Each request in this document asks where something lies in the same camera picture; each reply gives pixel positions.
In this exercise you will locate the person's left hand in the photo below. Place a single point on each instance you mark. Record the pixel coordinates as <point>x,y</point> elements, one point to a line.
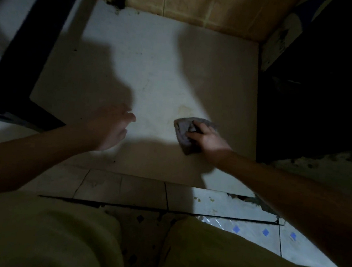
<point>109,128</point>

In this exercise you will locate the person's right hand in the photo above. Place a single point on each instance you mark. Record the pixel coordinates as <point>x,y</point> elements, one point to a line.
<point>209,141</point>

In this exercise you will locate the person's left fingers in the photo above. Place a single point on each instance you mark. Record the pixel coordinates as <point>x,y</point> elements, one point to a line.
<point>127,123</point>

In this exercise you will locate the person's right thumb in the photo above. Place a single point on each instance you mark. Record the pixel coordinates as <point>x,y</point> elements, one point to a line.
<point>193,136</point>

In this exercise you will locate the grey cleaning cloth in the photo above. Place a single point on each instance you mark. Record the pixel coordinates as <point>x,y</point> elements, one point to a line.
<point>188,131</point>

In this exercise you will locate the person's left forearm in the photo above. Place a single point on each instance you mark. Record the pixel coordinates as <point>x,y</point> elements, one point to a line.
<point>26,157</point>

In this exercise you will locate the person's right forearm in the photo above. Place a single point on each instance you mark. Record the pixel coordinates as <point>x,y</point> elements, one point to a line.
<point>296,207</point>

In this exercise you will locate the person's yellow trousers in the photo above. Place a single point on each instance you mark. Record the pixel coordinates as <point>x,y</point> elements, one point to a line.
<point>151,248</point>

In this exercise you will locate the black metal furniture frame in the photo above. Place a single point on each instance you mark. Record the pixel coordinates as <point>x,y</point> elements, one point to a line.
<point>24,50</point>

